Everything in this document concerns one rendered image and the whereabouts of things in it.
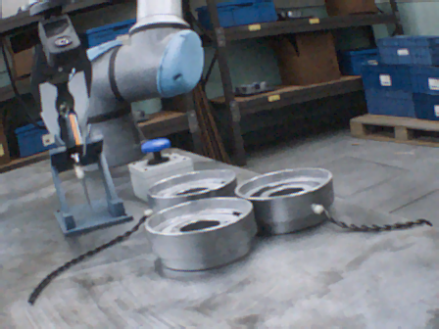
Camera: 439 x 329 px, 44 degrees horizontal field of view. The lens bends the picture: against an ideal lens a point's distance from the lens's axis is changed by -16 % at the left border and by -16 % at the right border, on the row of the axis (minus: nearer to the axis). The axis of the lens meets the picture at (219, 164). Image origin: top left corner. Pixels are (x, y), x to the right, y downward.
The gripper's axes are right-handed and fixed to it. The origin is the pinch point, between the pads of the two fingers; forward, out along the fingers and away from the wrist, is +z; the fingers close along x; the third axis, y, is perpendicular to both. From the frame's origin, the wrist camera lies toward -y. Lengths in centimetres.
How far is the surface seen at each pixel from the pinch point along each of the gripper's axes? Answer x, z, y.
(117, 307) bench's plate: 3.6, 11.8, -35.1
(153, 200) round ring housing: -6.6, 8.2, -15.8
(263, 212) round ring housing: -14.2, 9.2, -27.9
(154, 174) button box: -10.2, 8.1, -3.9
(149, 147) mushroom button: -10.8, 4.9, -1.8
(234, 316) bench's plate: -4.2, 11.8, -43.1
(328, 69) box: -245, 37, 338
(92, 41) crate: -63, -20, 332
